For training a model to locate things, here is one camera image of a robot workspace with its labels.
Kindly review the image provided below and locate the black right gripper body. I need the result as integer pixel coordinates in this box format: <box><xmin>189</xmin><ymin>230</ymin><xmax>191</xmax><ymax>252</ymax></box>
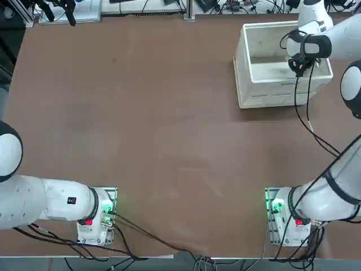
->
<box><xmin>288</xmin><ymin>55</ymin><xmax>314</xmax><ymax>78</ymax></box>

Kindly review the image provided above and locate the aluminium profile post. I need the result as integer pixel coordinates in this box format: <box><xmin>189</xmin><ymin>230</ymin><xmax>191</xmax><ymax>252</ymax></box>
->
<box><xmin>183</xmin><ymin>0</ymin><xmax>196</xmax><ymax>21</ymax></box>

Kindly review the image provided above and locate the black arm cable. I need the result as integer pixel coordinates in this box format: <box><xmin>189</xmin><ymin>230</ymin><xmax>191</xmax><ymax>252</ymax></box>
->
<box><xmin>306</xmin><ymin>63</ymin><xmax>344</xmax><ymax>155</ymax></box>
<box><xmin>293</xmin><ymin>75</ymin><xmax>342</xmax><ymax>159</ymax></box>

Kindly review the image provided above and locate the grey white flat box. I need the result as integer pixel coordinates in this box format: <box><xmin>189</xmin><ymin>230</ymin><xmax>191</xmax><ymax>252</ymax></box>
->
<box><xmin>38</xmin><ymin>0</ymin><xmax>102</xmax><ymax>25</ymax></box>

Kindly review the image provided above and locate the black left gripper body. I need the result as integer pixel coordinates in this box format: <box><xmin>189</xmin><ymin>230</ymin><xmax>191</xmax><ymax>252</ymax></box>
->
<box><xmin>35</xmin><ymin>0</ymin><xmax>76</xmax><ymax>6</ymax></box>

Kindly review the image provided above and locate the dark power adaptor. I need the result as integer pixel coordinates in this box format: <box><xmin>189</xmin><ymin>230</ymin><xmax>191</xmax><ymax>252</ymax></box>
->
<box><xmin>195</xmin><ymin>0</ymin><xmax>221</xmax><ymax>14</ymax></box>

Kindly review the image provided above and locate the white folding storage box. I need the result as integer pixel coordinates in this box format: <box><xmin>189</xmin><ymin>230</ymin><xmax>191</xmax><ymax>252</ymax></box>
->
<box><xmin>232</xmin><ymin>23</ymin><xmax>334</xmax><ymax>110</ymax></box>

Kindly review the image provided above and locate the black base cable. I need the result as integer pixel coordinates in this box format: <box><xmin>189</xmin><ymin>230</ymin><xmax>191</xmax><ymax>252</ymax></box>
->
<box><xmin>12</xmin><ymin>222</ymin><xmax>149</xmax><ymax>260</ymax></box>
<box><xmin>112</xmin><ymin>213</ymin><xmax>204</xmax><ymax>256</ymax></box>

